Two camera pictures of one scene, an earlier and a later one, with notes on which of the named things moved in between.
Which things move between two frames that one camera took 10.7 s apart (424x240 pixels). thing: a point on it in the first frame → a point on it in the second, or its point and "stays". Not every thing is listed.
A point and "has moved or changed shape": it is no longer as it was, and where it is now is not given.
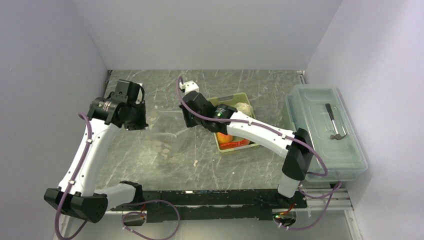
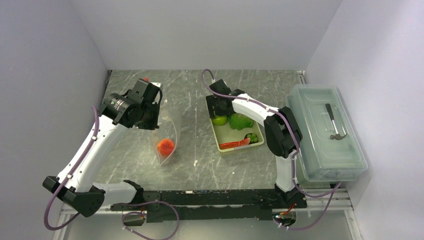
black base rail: x=163 y=205 stays
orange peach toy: x=223 y=138 → x=165 y=146
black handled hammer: x=337 y=136 stays
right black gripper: x=189 y=123 → x=212 y=101
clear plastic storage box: x=321 y=111 stays
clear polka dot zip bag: x=166 y=133 has moved or changed shape
